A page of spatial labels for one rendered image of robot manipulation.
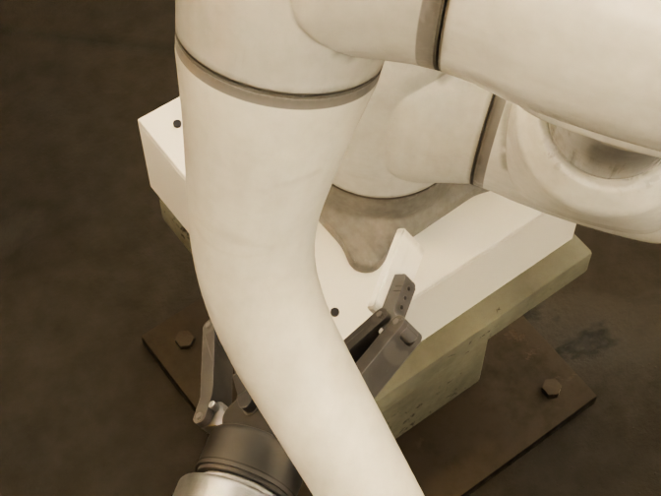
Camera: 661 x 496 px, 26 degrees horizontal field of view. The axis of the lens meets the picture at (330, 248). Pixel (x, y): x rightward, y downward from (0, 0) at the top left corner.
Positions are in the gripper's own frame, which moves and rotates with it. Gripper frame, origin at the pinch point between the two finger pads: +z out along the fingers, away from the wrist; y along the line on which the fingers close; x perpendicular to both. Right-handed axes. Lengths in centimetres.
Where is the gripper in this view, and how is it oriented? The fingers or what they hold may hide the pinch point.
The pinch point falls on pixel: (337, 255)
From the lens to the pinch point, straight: 110.6
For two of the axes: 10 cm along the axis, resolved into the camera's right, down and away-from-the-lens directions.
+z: 3.4, -8.3, 4.5
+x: -5.7, -5.6, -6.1
